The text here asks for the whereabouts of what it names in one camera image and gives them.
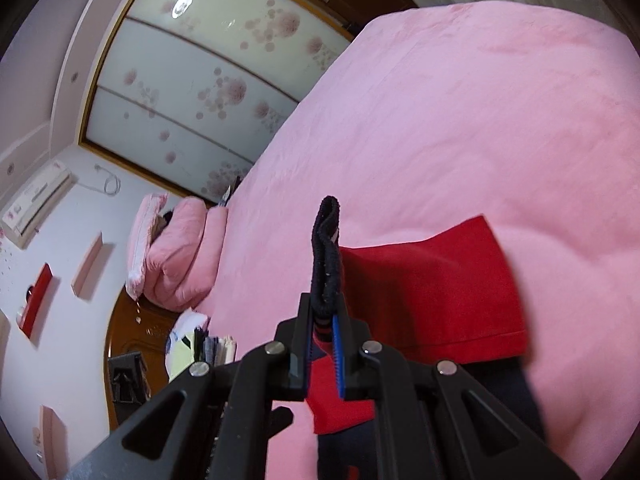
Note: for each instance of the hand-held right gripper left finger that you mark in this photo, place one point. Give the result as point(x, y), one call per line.
point(300, 355)

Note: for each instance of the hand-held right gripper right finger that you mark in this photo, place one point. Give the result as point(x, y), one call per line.
point(339, 355)

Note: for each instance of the red and navy garment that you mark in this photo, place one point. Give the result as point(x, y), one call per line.
point(425, 285)

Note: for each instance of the stack of folded clothes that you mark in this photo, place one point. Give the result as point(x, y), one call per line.
point(200, 345)

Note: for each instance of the brown wooden headboard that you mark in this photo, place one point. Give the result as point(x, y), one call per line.
point(130, 330)

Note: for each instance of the pink pillow with white ruffle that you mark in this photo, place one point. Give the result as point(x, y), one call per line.
point(137, 245)

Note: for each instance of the folded pink quilt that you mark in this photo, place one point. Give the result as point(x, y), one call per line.
point(185, 255)

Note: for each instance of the pink plush blanket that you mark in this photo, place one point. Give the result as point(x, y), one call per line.
point(425, 135)

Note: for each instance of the wardrobe with floral sliding doors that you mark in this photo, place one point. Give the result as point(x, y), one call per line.
point(200, 85)

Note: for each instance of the red wall shelf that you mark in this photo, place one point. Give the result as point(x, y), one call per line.
point(36, 300)

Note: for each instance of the white wall air conditioner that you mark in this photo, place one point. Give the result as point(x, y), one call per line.
point(35, 195)

